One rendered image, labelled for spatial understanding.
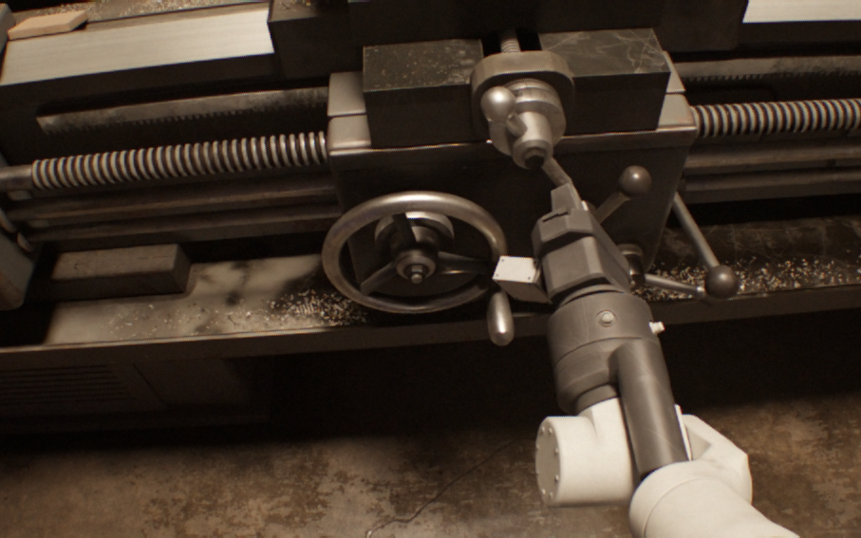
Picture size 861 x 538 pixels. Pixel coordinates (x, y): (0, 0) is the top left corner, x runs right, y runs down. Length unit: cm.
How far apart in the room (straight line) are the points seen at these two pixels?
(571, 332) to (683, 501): 18
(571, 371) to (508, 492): 85
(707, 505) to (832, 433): 118
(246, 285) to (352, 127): 47
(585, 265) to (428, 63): 27
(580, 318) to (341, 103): 39
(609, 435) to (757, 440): 102
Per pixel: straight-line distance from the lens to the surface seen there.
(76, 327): 123
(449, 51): 73
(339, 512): 138
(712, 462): 47
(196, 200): 94
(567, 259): 58
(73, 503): 157
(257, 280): 116
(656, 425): 48
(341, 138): 75
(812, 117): 97
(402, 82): 69
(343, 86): 82
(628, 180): 72
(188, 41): 89
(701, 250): 87
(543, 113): 64
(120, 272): 117
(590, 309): 55
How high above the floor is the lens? 130
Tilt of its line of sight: 53 degrees down
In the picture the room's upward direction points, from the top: 5 degrees counter-clockwise
